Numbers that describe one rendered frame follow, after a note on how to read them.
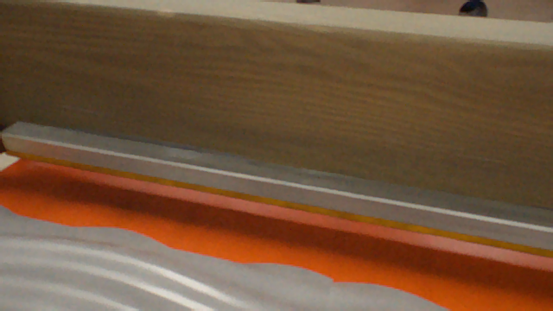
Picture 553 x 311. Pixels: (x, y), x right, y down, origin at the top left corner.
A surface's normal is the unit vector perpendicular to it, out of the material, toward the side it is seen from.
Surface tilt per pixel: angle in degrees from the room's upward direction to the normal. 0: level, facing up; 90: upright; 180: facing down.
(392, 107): 88
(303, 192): 88
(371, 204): 88
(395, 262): 2
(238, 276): 2
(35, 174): 2
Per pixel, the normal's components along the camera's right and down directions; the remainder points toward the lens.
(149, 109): -0.27, 0.51
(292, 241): 0.01, -0.84
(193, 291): -0.22, -0.49
